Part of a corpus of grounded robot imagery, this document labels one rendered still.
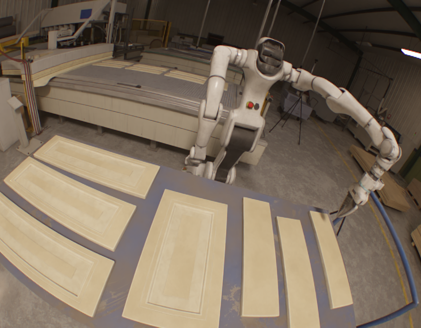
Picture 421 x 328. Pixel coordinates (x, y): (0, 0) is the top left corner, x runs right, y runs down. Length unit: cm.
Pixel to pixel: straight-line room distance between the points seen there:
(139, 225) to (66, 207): 29
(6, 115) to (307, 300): 372
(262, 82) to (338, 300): 101
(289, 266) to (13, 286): 208
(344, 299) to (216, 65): 114
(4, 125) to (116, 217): 301
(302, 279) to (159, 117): 210
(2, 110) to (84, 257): 301
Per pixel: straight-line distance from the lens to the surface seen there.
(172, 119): 225
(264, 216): 81
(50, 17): 743
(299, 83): 106
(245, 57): 99
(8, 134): 356
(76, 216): 73
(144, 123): 242
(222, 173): 138
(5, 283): 216
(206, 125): 85
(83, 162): 92
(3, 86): 337
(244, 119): 103
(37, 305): 191
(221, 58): 92
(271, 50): 98
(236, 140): 107
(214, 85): 84
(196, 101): 220
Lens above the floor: 162
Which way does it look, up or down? 37 degrees down
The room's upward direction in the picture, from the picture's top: 18 degrees clockwise
